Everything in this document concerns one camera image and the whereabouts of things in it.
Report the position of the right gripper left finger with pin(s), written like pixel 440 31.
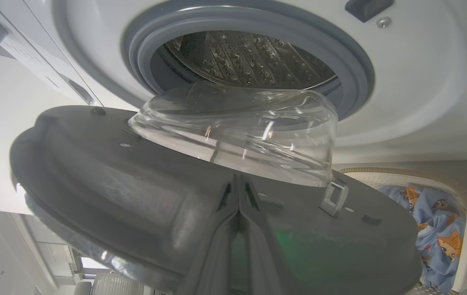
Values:
pixel 213 254

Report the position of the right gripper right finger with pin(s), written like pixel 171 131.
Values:
pixel 264 254

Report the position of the dark grey washer door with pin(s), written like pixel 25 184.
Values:
pixel 106 176

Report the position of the blue cartoon print garment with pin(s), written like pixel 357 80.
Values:
pixel 438 229

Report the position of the white front-load washing machine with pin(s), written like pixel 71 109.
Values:
pixel 401 90

